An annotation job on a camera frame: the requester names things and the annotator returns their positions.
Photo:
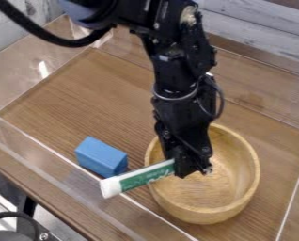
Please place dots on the brown wooden bowl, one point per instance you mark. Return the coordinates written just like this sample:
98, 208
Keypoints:
208, 199

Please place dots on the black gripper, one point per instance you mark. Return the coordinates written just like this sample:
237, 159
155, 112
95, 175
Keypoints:
183, 120

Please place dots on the blue rectangular block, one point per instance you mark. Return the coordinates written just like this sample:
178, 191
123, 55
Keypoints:
100, 158

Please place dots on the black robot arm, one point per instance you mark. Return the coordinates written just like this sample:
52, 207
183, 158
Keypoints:
168, 26

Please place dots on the green Expo marker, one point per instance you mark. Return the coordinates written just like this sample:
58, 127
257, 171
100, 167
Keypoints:
136, 178

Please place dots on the black table leg bracket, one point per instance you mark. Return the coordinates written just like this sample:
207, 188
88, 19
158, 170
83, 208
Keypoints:
27, 225

